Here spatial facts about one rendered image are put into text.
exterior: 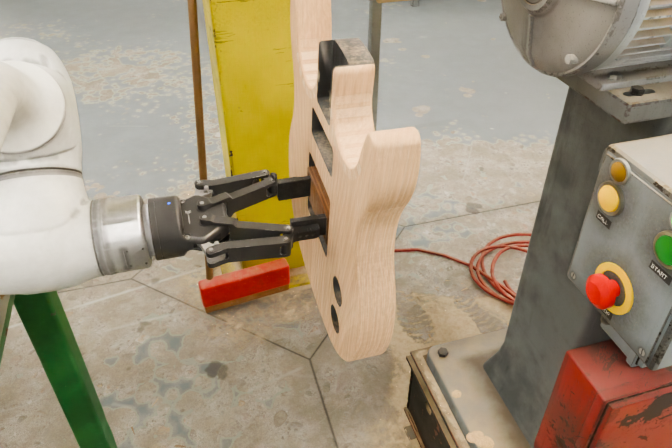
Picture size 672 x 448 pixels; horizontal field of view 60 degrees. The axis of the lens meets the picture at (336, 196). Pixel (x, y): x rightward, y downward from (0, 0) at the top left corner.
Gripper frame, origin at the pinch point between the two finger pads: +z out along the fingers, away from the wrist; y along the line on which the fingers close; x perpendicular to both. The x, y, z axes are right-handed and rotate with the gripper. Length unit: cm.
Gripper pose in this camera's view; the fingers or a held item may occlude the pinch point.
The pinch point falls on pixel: (314, 204)
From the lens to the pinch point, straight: 74.8
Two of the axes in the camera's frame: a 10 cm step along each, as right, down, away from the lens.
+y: 2.8, 6.5, -7.1
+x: 0.5, -7.5, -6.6
